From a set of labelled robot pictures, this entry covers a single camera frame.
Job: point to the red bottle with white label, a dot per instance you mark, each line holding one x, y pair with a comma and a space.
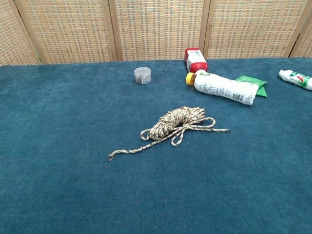
196, 62

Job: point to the woven wooden folding screen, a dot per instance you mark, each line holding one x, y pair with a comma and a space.
156, 29

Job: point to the small white green-print bottle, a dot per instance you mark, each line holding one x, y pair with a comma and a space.
295, 79

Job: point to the green sachet packet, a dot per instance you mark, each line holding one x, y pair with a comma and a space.
248, 80
261, 92

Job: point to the clear round plastic jar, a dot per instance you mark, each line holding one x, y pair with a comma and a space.
142, 75

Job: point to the blue velvet table cloth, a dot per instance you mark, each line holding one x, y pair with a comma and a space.
73, 170

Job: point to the white bottle with yellow cap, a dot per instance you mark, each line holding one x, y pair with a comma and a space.
219, 87

